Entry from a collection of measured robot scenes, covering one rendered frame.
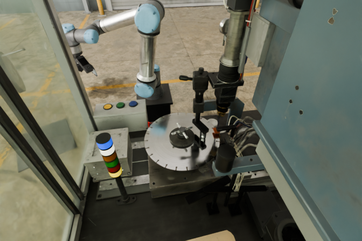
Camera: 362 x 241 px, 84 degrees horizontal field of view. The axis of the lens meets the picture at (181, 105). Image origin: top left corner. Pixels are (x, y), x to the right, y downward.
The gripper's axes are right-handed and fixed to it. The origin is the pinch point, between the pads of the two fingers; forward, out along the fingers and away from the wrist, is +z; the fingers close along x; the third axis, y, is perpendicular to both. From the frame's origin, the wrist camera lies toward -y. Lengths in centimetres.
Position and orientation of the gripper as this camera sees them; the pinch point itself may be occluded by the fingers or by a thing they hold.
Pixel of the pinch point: (87, 81)
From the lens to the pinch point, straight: 144.5
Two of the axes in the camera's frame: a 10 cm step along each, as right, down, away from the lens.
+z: 0.0, 7.7, 6.4
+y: -7.5, -4.2, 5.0
